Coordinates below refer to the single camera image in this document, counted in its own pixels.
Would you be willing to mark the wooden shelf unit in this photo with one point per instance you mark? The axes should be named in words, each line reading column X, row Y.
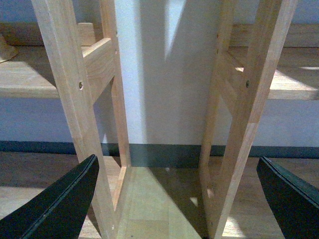
column 58, row 58
column 272, row 59

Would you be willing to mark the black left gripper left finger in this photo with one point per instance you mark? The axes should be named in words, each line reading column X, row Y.
column 59, row 211

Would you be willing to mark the left wooden shelf unit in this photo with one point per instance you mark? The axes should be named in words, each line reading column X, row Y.
column 58, row 58

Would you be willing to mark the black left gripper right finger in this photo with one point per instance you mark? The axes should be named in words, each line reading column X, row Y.
column 293, row 201

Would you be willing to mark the right wooden shelf unit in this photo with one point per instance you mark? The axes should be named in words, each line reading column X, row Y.
column 272, row 59

